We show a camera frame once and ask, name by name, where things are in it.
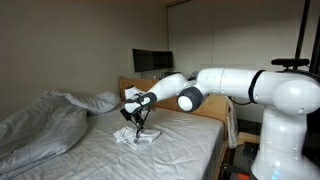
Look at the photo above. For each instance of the black vertical pole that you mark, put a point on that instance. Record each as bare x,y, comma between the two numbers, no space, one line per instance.
301,30

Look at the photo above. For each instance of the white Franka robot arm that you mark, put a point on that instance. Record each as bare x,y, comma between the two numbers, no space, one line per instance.
283,110

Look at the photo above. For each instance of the small wooden table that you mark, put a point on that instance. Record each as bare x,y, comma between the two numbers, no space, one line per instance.
248,136

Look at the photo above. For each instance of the black monitor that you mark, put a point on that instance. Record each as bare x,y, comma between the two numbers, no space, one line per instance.
151,60

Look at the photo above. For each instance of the white pillow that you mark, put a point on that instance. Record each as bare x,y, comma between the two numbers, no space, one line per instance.
100,101

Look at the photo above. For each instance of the grey duvet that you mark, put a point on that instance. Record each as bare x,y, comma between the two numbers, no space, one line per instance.
36,130

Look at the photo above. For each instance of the wooden headboard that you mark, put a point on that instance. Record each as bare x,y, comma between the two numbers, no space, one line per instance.
213,106

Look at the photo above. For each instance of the white cloth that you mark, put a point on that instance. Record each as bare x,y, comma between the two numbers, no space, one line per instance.
146,136

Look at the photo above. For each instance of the wooden bed side rail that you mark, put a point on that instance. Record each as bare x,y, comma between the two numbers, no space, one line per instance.
220,163

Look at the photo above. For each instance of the white sheeted mattress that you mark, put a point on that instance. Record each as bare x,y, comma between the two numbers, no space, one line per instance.
166,150

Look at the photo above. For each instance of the white plastic bag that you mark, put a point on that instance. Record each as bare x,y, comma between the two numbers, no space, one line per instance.
232,126

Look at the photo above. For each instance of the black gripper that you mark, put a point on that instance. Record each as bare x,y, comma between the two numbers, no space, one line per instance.
135,116

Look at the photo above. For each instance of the black stereo camera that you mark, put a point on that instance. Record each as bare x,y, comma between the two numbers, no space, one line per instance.
289,62

